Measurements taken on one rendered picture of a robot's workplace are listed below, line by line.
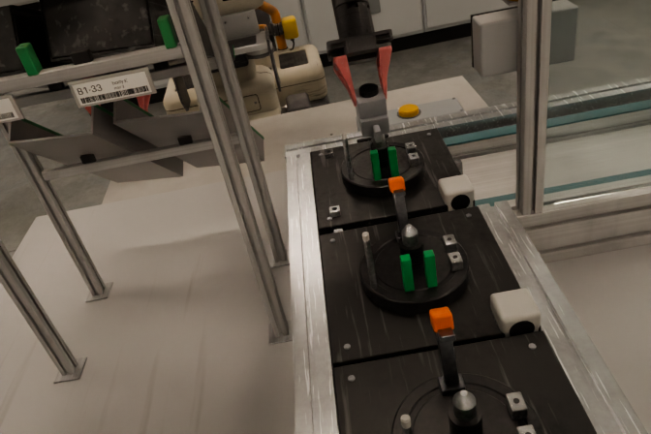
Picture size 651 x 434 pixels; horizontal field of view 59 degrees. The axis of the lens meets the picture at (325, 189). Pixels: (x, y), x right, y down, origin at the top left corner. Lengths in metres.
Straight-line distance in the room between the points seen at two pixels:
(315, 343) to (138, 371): 0.31
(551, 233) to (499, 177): 0.17
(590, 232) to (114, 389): 0.73
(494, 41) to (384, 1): 3.26
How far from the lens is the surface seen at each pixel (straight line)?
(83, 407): 0.92
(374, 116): 0.90
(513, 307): 0.69
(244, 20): 1.54
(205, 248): 1.09
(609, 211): 0.94
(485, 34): 0.75
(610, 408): 0.66
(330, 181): 0.97
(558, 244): 0.93
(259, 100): 1.64
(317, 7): 3.94
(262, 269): 0.79
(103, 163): 0.92
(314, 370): 0.70
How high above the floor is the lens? 1.49
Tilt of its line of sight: 33 degrees down
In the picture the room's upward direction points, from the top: 12 degrees counter-clockwise
